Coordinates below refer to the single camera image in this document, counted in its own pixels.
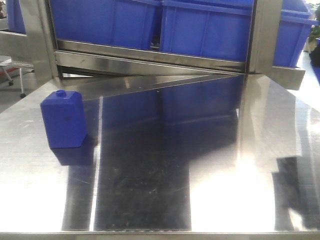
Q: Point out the blue bottle without cap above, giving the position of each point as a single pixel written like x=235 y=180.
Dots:
x=64 y=119

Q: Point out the stainless steel shelf rack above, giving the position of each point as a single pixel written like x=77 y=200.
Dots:
x=50 y=58

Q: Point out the blue bin centre left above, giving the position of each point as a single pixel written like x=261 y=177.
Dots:
x=123 y=23

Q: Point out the blue bin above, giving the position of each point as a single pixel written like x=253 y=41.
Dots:
x=123 y=23
x=217 y=29
x=14 y=17
x=294 y=28

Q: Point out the blue bin centre right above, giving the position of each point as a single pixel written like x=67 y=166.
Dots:
x=217 y=29

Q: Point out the blue bin far right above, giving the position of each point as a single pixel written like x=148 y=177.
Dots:
x=294 y=28

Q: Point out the blue bin far left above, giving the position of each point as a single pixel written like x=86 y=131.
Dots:
x=14 y=17

